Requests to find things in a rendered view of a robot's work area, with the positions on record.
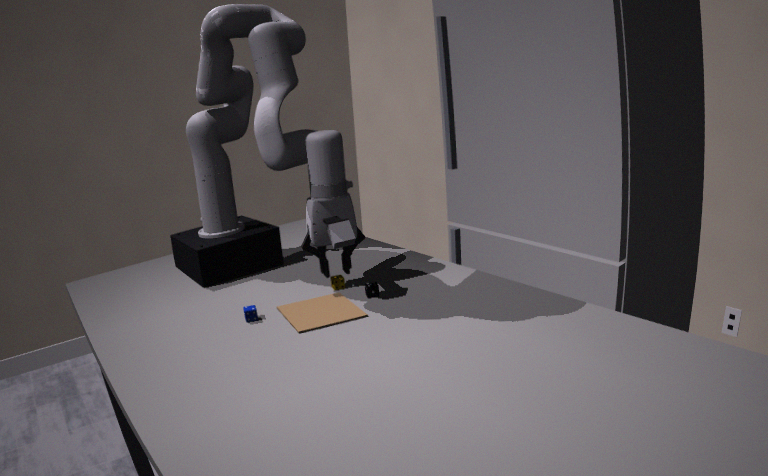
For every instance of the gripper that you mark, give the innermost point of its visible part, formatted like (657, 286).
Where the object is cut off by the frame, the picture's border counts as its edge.
(319, 209)

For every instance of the black die with white pips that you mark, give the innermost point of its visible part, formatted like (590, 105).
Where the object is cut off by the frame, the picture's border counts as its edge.
(372, 289)

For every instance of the yellow die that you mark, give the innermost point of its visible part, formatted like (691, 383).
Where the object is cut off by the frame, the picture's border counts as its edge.
(337, 282)

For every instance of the blue die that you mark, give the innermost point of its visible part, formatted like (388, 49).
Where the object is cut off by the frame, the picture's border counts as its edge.
(250, 313)

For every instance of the tan flat square mat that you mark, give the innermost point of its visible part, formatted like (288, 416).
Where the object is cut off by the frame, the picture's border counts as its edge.
(320, 312)

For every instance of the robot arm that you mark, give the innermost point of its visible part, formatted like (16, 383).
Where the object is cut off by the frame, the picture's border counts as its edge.
(218, 82)

